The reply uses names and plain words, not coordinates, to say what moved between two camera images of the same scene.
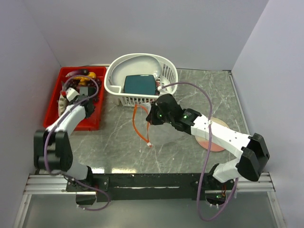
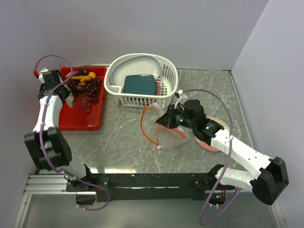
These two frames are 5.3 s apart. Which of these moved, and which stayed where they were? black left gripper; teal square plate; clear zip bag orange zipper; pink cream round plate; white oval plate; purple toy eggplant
Moved: clear zip bag orange zipper; black left gripper
Stayed: teal square plate; purple toy eggplant; pink cream round plate; white oval plate
